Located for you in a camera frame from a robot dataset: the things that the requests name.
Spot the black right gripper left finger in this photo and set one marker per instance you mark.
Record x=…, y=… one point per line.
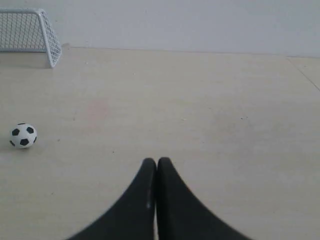
x=132, y=216

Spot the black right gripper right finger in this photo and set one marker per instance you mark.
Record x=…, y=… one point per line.
x=181, y=215

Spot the small black white soccer ball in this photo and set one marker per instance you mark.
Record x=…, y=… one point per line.
x=23, y=136

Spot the white miniature soccer goal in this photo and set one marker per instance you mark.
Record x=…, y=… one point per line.
x=29, y=30

